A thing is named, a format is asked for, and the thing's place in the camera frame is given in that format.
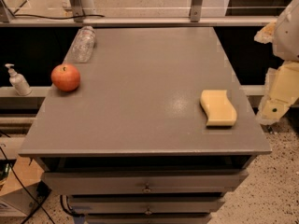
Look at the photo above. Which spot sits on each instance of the grey metal bracket right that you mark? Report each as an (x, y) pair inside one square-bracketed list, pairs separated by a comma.
[(195, 11)]

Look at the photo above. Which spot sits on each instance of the yellow sponge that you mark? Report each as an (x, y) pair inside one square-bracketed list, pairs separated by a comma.
[(218, 108)]

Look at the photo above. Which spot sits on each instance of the red apple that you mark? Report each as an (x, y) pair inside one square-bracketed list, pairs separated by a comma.
[(66, 77)]

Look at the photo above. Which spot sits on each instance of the white pump dispenser bottle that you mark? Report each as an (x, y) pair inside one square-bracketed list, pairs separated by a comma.
[(18, 81)]

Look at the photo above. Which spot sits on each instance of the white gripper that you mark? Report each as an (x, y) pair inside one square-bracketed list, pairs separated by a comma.
[(287, 36)]

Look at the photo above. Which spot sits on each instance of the cardboard box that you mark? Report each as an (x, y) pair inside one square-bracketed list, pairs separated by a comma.
[(20, 189)]

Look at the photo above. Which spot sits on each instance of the grey metal bracket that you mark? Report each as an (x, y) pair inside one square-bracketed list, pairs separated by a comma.
[(77, 10), (195, 11)]

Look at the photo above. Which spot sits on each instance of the clear plastic water bottle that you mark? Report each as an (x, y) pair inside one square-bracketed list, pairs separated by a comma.
[(82, 48)]

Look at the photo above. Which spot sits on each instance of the grey drawer cabinet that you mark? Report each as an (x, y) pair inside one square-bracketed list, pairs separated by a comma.
[(131, 144)]

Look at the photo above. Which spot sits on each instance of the grey metal bracket left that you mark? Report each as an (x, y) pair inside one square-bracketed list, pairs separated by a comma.
[(77, 10)]

